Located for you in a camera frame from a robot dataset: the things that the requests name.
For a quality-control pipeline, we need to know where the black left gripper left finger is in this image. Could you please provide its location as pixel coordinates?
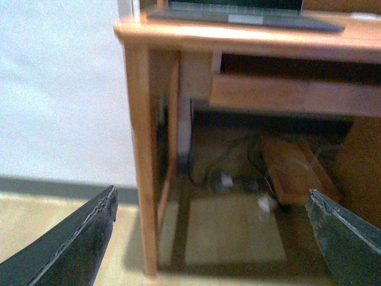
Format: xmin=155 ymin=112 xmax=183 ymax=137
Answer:
xmin=1 ymin=185 xmax=118 ymax=285

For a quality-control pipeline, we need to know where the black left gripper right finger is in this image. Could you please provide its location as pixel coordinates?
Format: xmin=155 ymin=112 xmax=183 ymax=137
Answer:
xmin=306 ymin=189 xmax=380 ymax=285

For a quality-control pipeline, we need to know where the wooden plank under desk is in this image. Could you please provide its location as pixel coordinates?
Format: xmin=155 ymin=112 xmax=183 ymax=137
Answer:
xmin=260 ymin=135 xmax=342 ymax=206

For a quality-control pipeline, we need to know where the white power adapter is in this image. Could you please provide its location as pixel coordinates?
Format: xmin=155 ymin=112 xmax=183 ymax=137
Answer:
xmin=258 ymin=196 xmax=277 ymax=213

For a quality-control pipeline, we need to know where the power strip on floor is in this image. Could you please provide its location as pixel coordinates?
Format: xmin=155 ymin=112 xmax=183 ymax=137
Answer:
xmin=209 ymin=171 xmax=260 ymax=194

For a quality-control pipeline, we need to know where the wooden keyboard tray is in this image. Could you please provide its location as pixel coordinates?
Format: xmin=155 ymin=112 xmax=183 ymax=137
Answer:
xmin=209 ymin=54 xmax=380 ymax=117

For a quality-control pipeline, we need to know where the wooden desk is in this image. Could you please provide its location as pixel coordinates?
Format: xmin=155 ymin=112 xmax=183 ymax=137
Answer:
xmin=114 ymin=12 xmax=380 ymax=276

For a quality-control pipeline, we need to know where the grey laptop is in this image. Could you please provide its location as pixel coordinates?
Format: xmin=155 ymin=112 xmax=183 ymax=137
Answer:
xmin=147 ymin=0 xmax=345 ymax=32

